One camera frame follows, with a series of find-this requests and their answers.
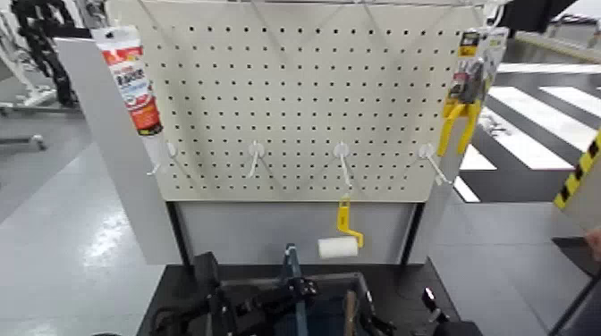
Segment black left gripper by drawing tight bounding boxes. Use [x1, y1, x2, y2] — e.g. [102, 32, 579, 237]
[192, 250, 321, 336]

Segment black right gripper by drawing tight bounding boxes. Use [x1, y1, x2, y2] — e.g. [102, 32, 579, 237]
[363, 287, 486, 336]

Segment dark grey plastic crate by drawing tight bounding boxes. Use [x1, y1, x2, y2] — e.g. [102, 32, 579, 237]
[219, 271, 377, 336]

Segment bare person hand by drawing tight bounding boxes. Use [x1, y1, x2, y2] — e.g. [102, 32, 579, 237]
[583, 226, 601, 263]

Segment grey back panel of stand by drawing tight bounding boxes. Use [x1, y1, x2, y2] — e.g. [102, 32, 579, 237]
[177, 201, 417, 266]

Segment white pegboard hook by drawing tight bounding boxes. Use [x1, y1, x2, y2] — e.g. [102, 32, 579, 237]
[146, 141, 178, 177]
[419, 142, 453, 188]
[245, 140, 266, 180]
[333, 141, 354, 189]

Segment black tripod stand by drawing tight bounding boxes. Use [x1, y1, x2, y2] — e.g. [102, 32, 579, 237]
[546, 235, 601, 336]

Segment grey side panel of stand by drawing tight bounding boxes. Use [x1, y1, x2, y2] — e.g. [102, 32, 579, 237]
[55, 37, 184, 266]

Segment cream perforated pegboard panel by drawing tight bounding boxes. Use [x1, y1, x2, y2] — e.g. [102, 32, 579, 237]
[108, 0, 494, 204]

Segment yellow black striped barrier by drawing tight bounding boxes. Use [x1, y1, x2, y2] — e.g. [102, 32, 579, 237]
[553, 129, 601, 231]

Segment white red sealant tube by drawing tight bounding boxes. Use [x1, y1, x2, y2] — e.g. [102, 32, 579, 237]
[91, 25, 171, 166]

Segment blister pack with white card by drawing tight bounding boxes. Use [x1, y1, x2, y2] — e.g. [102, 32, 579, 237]
[486, 26, 511, 93]

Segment black machine in background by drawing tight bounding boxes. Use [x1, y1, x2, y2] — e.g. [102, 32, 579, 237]
[10, 0, 93, 109]

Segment black equipment in background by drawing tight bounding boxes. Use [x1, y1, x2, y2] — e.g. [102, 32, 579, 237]
[495, 0, 580, 35]

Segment wooden tool handle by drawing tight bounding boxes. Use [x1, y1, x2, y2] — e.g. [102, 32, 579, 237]
[343, 289, 358, 336]

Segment black upright post of stand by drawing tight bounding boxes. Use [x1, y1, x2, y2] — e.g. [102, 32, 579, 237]
[400, 202, 427, 266]
[166, 201, 192, 270]

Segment yellow handled white paint roller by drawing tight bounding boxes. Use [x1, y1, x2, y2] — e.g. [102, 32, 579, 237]
[317, 196, 366, 261]

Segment yellow handled pliers in package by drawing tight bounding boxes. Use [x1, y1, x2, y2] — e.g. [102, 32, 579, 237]
[436, 29, 492, 157]

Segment white metal frame stand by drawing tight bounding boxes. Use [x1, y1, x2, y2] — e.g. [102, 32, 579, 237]
[0, 6, 60, 151]

